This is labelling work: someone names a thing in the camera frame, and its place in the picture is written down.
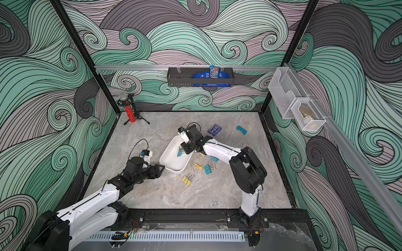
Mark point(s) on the black vertical frame post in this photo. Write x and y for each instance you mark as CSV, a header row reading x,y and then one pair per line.
x,y
62,14
297,15

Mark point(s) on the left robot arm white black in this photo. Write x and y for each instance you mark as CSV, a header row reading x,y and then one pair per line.
x,y
65,229

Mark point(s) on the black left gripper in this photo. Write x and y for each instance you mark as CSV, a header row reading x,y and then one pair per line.
x,y
156,174

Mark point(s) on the blue package in basket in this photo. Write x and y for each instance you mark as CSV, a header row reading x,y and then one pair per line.
x,y
213,72

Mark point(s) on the black vertical frame post right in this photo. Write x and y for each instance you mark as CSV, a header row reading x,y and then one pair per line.
x,y
297,15

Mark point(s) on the black vertical frame post left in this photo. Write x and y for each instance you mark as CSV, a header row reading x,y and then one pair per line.
x,y
62,14

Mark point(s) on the clear plastic wall bin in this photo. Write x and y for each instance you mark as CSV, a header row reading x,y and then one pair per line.
x,y
293,100

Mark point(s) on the blue playing card box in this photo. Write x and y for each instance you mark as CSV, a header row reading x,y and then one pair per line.
x,y
214,130

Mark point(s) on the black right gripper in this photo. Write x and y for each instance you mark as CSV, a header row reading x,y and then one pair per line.
x,y
192,143

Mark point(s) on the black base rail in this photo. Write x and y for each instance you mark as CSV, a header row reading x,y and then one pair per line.
x,y
291,219

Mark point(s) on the aluminium rail wall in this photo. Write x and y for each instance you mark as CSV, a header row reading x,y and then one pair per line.
x,y
391,207
160,67

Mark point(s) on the black microphone tripod stand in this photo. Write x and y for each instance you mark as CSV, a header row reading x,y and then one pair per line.
x,y
126,101

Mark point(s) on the aluminium rail back wall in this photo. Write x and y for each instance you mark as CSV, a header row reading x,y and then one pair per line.
x,y
160,67

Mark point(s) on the black wall basket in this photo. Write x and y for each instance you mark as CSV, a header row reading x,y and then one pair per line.
x,y
183,77

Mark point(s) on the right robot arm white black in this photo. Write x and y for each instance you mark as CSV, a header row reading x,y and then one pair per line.
x,y
247,169

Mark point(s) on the teal tape dispenser piece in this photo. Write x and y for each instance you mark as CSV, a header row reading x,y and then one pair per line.
x,y
242,130

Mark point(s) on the teal binder clip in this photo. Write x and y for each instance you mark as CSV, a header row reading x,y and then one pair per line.
x,y
213,160
180,152
209,168

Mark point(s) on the white plastic storage box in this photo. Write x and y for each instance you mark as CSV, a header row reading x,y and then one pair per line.
x,y
170,159

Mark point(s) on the white slotted cable duct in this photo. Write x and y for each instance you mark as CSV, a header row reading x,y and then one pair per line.
x,y
170,236

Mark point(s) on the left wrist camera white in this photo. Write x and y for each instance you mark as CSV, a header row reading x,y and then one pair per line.
x,y
146,155

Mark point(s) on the aluminium rail right wall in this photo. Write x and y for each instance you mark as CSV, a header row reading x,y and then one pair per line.
x,y
391,207

